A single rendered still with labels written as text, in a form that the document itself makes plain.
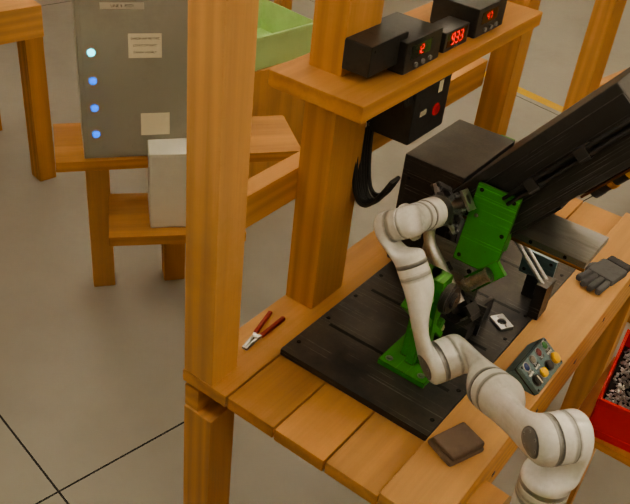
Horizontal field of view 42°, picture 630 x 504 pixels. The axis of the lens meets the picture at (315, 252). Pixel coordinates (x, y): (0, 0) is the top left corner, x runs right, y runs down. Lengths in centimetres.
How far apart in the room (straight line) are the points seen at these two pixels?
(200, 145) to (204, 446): 83
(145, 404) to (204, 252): 148
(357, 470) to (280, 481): 111
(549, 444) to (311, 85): 86
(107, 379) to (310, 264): 134
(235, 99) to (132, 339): 197
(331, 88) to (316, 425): 74
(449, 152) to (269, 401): 82
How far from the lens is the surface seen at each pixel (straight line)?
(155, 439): 301
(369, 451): 185
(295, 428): 187
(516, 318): 226
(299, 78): 180
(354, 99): 173
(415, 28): 194
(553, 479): 154
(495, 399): 158
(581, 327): 231
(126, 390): 318
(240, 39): 151
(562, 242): 219
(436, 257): 209
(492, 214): 206
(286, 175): 196
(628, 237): 276
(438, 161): 218
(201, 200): 166
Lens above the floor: 226
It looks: 35 degrees down
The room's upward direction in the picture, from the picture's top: 7 degrees clockwise
